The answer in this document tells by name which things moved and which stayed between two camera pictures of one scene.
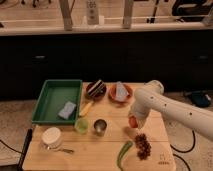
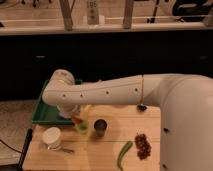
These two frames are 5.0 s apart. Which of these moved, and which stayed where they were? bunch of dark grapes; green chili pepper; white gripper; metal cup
Moved: white gripper
Stayed: green chili pepper; metal cup; bunch of dark grapes
